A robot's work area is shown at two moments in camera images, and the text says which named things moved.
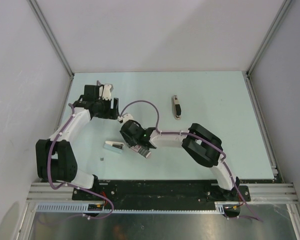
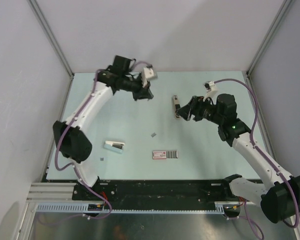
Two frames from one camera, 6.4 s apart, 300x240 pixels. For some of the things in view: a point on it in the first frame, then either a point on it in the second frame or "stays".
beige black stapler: [177, 107] stays
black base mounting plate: [131, 195] stays
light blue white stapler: [116, 146] stays
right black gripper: [129, 143] → [194, 108]
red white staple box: [143, 151] → [159, 155]
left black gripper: [112, 113] → [143, 93]
